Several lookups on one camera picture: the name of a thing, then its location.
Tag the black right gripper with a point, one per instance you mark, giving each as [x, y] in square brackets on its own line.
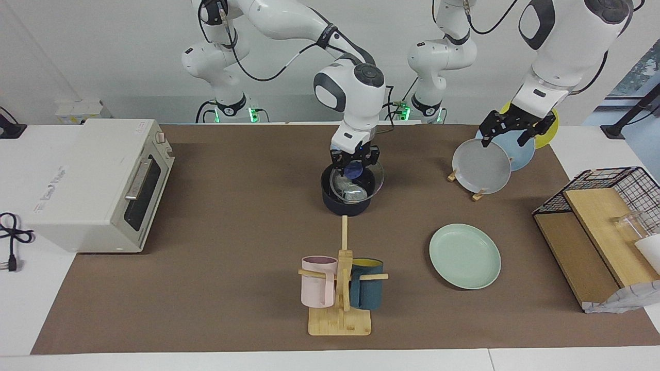
[344, 156]

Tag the wooden mug tree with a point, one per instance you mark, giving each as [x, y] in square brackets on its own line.
[340, 324]

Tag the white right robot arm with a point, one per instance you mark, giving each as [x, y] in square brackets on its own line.
[350, 98]

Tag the brown table mat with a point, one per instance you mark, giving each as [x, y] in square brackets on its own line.
[232, 257]

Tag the white cup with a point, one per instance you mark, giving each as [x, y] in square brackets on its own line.
[650, 252]

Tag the white wall box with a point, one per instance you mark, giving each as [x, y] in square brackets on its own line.
[77, 111]

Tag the pink mug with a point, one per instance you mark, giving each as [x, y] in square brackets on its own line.
[314, 288]

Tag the grey plate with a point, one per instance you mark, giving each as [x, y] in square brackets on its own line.
[479, 170]

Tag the cream toaster oven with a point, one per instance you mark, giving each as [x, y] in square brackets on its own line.
[77, 180]

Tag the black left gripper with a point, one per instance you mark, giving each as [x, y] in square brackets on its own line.
[515, 121]

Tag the dark teal mug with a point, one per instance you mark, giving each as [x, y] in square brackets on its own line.
[368, 293]

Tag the clear glass cup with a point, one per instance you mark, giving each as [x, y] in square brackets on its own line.
[631, 226]

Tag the light blue plate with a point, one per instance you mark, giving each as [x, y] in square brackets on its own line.
[521, 154]

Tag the grey marbled bag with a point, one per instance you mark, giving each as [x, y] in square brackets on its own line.
[629, 299]

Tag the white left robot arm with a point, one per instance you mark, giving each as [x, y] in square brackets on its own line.
[567, 41]

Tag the black clamp mount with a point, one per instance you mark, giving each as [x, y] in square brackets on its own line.
[10, 131]

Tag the black stand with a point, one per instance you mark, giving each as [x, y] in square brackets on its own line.
[613, 131]

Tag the yellow plate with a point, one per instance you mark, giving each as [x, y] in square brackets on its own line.
[546, 136]

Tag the green plate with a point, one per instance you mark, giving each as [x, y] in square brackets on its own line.
[464, 257]

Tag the glass lid with blue knob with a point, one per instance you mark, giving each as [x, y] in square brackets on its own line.
[355, 170]

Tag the wooden plate rack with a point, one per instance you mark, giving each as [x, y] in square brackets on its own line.
[478, 196]

